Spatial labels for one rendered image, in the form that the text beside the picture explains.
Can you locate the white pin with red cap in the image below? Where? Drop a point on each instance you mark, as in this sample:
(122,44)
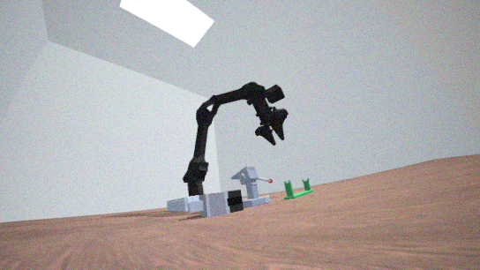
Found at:
(266,180)

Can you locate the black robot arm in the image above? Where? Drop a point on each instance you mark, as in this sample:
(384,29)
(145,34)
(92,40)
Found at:
(254,94)

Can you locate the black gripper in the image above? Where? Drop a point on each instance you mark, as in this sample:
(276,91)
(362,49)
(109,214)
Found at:
(271,118)

